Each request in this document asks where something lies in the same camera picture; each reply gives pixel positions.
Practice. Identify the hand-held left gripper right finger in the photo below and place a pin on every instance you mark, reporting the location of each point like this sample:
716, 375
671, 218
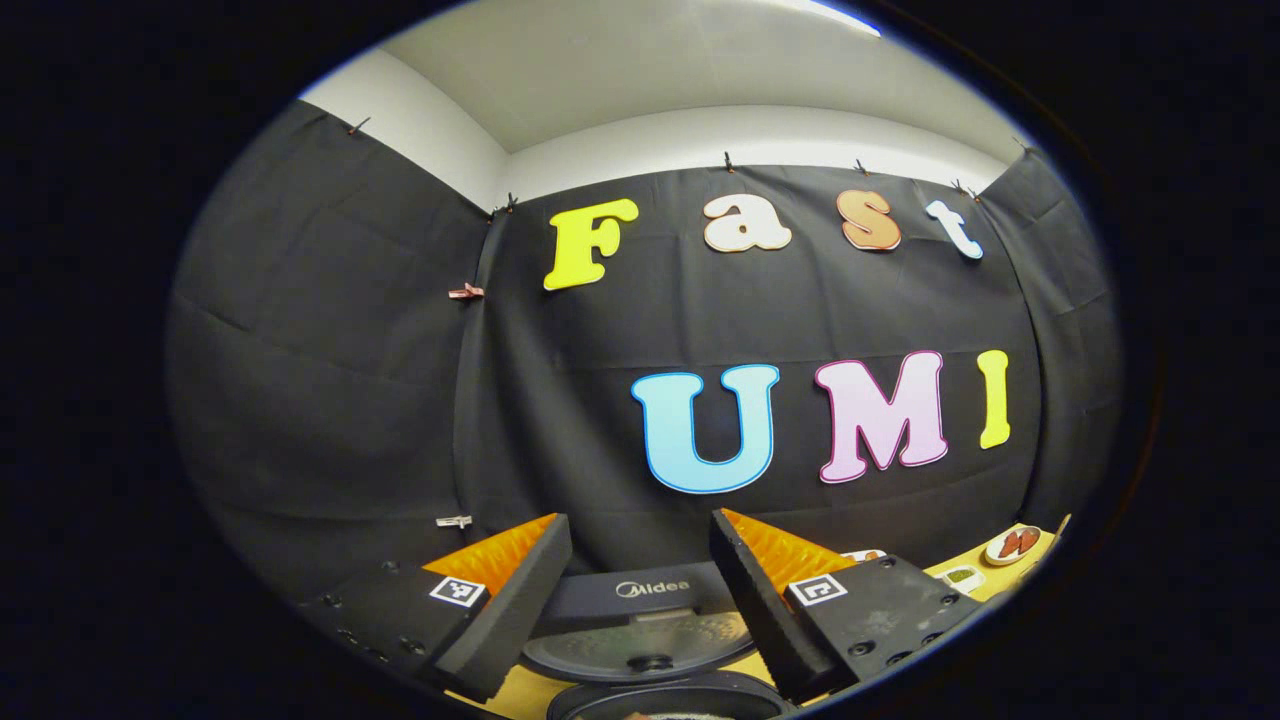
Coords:
750, 610

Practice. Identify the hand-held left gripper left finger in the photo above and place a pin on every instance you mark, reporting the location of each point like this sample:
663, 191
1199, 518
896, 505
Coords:
520, 610

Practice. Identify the black and gold rice cooker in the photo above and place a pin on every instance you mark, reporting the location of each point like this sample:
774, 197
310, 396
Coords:
640, 600

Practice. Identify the white cloth clip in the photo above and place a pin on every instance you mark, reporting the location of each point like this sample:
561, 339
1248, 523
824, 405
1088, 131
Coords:
453, 521

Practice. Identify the white divided bean dish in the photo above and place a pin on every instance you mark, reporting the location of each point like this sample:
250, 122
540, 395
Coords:
962, 577

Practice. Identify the round white plate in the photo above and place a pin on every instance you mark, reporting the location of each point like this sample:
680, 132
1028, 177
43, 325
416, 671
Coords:
992, 555

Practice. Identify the red meat piece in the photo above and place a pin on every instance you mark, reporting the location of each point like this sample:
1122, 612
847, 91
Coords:
1008, 547
1027, 540

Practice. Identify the reddish cloth clip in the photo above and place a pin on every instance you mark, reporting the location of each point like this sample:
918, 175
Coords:
466, 291

